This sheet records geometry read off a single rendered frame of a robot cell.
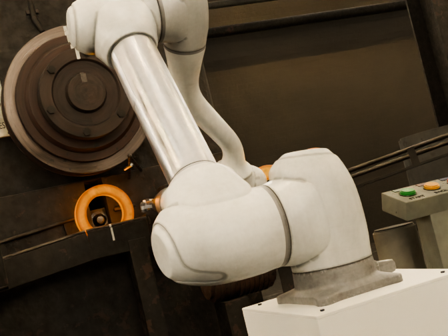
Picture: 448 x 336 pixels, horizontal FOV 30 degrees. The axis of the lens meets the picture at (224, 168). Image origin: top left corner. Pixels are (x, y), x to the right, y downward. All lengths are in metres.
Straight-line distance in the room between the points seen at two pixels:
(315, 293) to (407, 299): 0.16
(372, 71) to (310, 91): 0.90
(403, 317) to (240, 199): 0.35
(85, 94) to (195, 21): 0.73
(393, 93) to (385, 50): 0.54
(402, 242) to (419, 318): 0.80
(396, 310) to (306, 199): 0.25
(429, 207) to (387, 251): 0.20
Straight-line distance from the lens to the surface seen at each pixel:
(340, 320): 1.43
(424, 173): 4.94
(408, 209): 2.13
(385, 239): 2.30
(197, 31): 1.92
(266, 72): 9.74
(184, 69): 1.97
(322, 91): 10.00
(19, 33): 2.83
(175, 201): 1.48
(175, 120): 1.61
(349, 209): 1.53
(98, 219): 2.71
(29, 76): 2.60
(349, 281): 1.52
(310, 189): 1.50
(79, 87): 2.55
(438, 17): 6.55
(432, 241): 2.20
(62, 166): 2.59
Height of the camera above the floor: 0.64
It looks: 4 degrees up
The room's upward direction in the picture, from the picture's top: 13 degrees counter-clockwise
